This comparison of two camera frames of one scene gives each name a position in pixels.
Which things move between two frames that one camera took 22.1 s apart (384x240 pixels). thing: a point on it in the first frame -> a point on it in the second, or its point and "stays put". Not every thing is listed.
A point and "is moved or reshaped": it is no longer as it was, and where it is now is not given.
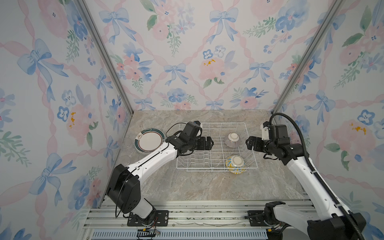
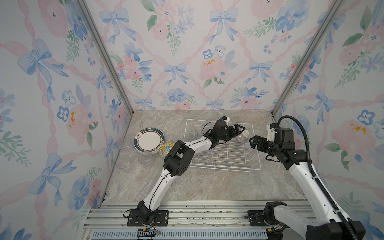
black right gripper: x=257 y=141 stays put
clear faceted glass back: x=126 y=143 stays put
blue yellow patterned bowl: x=235 y=164 is moved or reshaped
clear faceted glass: x=125 y=160 stays put
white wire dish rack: x=229 y=139 stays put
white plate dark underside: x=148 y=139 stays put
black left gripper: x=202 y=146 -> x=236 y=129
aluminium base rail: x=187 y=220 stays put
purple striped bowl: x=232 y=140 -> x=243 y=137
